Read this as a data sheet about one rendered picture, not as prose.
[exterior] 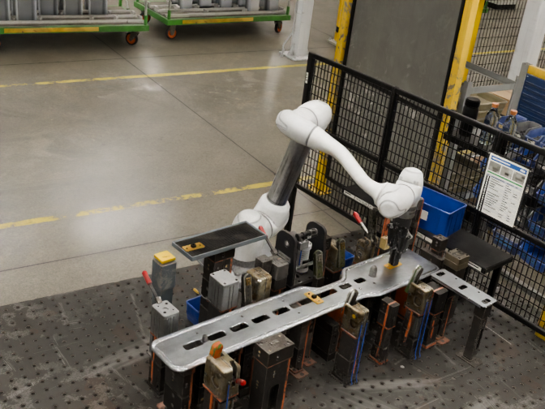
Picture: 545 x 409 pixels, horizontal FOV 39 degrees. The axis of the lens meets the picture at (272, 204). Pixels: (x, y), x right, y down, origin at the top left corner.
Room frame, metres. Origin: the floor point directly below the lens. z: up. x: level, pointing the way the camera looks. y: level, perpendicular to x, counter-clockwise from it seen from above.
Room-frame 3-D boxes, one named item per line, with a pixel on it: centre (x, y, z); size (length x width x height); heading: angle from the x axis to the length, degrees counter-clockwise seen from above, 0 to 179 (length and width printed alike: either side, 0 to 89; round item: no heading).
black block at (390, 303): (2.65, -0.53, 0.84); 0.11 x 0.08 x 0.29; 43
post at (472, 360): (2.73, -0.92, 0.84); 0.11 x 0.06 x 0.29; 43
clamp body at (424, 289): (2.72, -0.65, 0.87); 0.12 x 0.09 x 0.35; 43
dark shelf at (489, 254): (3.35, -0.73, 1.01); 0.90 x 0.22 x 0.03; 43
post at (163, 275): (2.49, 0.38, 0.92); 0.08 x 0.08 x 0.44; 43
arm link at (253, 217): (3.21, 0.10, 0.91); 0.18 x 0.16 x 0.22; 154
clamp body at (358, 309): (2.50, -0.37, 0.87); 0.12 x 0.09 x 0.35; 43
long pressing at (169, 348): (2.57, -0.20, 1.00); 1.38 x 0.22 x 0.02; 133
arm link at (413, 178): (2.89, -0.54, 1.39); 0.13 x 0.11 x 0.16; 154
